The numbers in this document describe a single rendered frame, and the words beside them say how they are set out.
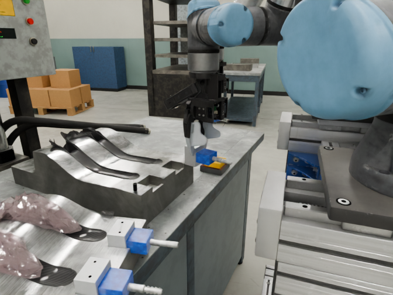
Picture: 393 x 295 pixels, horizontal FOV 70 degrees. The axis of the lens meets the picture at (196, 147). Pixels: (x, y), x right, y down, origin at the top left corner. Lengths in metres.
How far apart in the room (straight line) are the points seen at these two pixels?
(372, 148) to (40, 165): 0.79
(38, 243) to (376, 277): 0.55
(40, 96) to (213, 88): 5.10
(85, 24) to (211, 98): 8.05
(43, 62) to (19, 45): 0.12
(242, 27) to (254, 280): 1.41
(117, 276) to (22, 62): 1.14
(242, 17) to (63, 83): 5.19
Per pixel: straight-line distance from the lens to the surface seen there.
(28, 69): 1.48
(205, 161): 0.73
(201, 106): 0.68
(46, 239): 0.62
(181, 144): 1.22
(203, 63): 0.66
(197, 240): 1.00
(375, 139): 0.44
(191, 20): 0.67
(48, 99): 5.58
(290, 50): 0.32
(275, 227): 0.44
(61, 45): 9.17
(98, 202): 0.78
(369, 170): 0.43
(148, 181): 0.76
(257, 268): 1.79
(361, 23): 0.27
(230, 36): 0.55
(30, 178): 0.97
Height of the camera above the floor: 1.22
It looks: 21 degrees down
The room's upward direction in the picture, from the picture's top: straight up
